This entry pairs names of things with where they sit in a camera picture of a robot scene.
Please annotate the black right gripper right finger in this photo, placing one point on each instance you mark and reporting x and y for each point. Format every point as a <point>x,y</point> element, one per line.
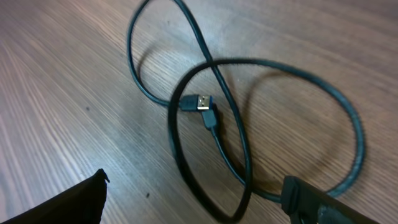
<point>305,204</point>

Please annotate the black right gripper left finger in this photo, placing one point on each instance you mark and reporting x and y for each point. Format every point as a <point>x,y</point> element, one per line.
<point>81,204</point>

